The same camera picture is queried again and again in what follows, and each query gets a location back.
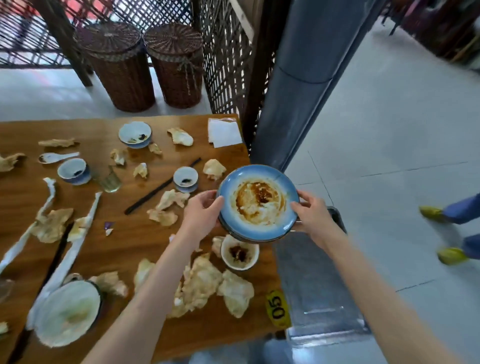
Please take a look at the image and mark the metal tray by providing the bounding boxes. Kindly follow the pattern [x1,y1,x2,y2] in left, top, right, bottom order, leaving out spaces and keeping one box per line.
[272,205,373,348]

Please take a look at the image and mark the dark wooden table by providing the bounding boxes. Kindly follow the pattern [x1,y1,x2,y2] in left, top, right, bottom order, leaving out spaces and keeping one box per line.
[0,113,293,364]

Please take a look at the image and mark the dark wooden post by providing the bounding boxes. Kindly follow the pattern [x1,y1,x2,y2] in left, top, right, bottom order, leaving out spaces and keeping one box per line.
[239,0,294,158]

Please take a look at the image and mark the brown wicker lidded basket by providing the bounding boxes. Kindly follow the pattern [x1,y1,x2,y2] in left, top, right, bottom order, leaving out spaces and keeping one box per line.
[143,22,205,110]
[73,21,157,113]

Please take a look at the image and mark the white paper napkin pack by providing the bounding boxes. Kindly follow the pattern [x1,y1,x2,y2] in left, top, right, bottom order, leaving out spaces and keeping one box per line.
[207,117,244,149]

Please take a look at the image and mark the dark wooden lattice screen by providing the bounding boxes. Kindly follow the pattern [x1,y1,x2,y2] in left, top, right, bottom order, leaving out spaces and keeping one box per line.
[191,0,271,151]
[0,0,200,88]

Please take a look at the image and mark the person's right forearm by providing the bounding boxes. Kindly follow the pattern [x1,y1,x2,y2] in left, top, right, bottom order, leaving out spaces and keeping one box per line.
[322,230,466,364]

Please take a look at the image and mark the grey blue pillar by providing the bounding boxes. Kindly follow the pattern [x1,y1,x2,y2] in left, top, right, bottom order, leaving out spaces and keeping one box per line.
[249,0,389,173]

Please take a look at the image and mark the person's left forearm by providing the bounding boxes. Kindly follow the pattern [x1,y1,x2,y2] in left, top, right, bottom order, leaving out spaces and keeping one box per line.
[82,234,203,364]

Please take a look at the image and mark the person's right hand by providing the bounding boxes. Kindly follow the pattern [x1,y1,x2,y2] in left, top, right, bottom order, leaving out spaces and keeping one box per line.
[289,190,348,253]

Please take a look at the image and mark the dark wooden furniture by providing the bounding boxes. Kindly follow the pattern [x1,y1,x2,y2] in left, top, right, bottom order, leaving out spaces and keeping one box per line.
[380,0,480,72]

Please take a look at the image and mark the used napkins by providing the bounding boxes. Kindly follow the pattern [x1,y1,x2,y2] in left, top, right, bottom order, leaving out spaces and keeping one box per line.
[0,127,256,337]

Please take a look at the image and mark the person's left hand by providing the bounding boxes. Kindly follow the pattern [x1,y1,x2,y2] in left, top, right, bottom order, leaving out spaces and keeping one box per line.
[179,189,225,251]

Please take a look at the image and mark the yellow oval number sticker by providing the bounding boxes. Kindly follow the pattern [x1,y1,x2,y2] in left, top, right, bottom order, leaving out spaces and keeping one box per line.
[265,289,293,330]

